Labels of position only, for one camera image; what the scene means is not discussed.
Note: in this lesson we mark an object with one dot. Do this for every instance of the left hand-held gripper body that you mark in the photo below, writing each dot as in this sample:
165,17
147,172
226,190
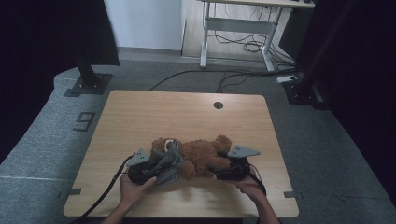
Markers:
138,171

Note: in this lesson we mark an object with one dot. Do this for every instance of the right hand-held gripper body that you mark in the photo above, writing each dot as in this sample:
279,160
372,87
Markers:
238,168

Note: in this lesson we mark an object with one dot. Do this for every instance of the grey cloth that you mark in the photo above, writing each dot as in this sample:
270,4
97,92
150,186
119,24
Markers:
168,165

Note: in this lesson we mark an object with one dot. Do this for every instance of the brown teddy bear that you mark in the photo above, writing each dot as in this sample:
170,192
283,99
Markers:
202,155

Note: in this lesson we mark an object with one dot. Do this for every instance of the person's left hand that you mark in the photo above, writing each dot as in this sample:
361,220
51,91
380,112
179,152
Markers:
134,191

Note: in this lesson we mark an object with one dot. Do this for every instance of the person's right hand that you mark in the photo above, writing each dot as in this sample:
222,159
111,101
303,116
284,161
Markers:
252,189

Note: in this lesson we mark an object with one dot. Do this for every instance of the grey tape strip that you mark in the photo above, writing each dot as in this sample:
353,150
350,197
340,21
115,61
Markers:
292,194
71,192

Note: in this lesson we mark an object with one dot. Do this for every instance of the grey tape floor mark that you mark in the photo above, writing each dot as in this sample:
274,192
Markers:
84,121

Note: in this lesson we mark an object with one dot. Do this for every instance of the white power strip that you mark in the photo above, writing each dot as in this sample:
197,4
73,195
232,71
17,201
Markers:
286,79

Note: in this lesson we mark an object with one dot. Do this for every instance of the black stand with dark base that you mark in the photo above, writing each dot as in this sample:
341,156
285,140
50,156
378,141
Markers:
303,90

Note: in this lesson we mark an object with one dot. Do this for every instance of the black curtain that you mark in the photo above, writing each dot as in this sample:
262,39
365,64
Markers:
37,62
367,77

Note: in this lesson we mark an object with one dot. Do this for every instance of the black stand with base plate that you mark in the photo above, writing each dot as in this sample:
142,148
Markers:
90,82

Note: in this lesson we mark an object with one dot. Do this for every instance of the white desk frame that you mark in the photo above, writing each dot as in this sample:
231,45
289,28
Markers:
236,25

